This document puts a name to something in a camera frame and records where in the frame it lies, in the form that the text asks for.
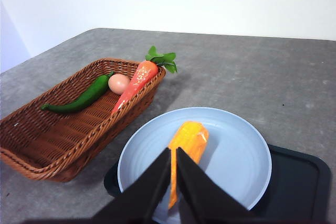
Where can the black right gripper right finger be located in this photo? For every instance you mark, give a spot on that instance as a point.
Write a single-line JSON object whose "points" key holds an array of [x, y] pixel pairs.
{"points": [[199, 197]]}

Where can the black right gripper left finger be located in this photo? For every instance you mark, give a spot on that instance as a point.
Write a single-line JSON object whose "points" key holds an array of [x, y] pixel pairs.
{"points": [[141, 197]]}

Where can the blue round plate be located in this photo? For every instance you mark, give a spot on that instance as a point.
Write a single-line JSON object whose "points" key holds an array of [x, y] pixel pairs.
{"points": [[236, 155]]}

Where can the brown wicker basket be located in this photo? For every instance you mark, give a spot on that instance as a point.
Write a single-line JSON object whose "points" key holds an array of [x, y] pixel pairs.
{"points": [[65, 134]]}

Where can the black rectangular tray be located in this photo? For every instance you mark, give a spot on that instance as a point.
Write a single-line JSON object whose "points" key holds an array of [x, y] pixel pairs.
{"points": [[294, 176]]}

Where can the green chili pepper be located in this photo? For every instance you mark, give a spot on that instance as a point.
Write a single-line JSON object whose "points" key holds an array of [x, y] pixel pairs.
{"points": [[89, 96]]}

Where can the brown egg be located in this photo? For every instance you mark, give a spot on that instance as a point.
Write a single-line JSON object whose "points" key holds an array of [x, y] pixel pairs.
{"points": [[118, 83]]}

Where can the orange carrot with green leaves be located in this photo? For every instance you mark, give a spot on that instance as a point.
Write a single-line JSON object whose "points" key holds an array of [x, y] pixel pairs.
{"points": [[139, 79]]}

